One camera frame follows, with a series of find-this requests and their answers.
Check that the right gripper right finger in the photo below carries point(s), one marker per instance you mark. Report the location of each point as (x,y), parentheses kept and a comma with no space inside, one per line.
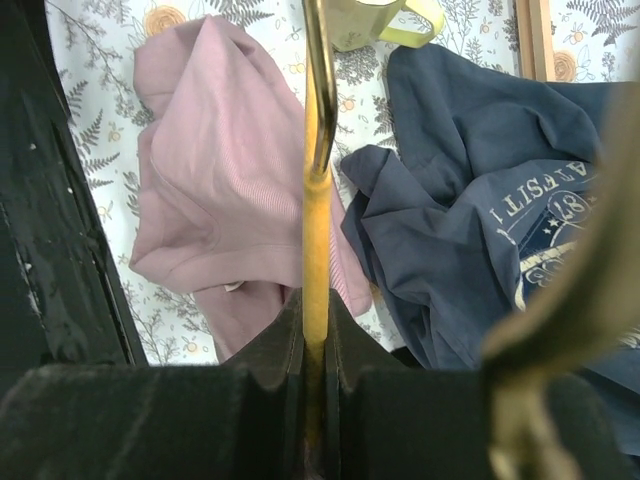
(385,420)

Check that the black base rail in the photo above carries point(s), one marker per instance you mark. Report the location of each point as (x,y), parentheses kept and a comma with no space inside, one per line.
(61,297)

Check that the pink tank top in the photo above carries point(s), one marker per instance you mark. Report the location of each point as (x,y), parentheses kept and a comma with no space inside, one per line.
(221,177)

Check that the blue printed tank top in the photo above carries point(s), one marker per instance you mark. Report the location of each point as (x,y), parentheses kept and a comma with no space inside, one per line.
(480,203)

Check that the yellow hanger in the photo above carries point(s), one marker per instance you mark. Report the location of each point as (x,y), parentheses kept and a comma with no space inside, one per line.
(320,200)

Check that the yellow green mug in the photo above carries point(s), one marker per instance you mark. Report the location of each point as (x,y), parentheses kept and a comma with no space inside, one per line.
(354,24)

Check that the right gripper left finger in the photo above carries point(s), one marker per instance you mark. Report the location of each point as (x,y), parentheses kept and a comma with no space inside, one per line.
(242,419)

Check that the wooden clothes rack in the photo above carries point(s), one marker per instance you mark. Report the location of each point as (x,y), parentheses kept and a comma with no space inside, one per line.
(536,58)

